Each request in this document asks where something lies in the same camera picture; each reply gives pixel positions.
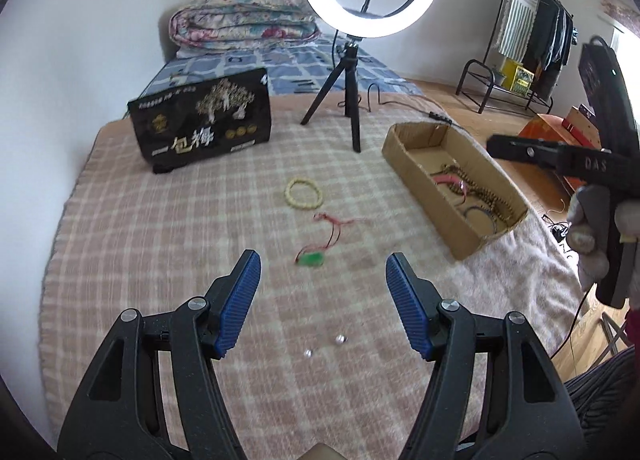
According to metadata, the brown wooden bead necklace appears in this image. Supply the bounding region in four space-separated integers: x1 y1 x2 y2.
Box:
429 165 516 234

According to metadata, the red strap watch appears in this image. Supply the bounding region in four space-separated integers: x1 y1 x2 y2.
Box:
432 173 468 200

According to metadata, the yellow bead bracelet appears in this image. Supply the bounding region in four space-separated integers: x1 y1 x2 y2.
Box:
284 176 326 210

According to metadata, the white knit gloved hand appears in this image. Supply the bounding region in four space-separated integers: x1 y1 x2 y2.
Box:
567 185 639 311

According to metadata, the orange gift box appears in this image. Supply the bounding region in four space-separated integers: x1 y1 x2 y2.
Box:
516 104 609 194

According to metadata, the cardboard box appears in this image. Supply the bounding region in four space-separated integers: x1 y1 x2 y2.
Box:
382 122 528 260

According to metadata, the black clothes rack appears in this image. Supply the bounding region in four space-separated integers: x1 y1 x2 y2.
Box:
456 0 579 115

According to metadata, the black tripod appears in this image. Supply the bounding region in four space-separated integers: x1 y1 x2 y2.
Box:
300 41 361 153

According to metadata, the pink plaid blanket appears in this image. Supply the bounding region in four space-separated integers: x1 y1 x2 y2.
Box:
38 107 589 460

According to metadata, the blue patterned bed sheet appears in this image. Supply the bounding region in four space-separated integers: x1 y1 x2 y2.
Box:
140 35 422 96

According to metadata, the black snack bag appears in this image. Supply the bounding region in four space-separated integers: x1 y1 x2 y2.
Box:
128 68 272 174

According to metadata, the folded floral quilt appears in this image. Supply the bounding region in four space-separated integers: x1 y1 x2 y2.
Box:
168 0 321 52

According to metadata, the black cable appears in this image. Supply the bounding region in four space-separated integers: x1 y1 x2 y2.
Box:
339 82 467 129

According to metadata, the green jade pendant red cord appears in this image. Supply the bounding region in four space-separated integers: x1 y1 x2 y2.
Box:
294 211 356 267

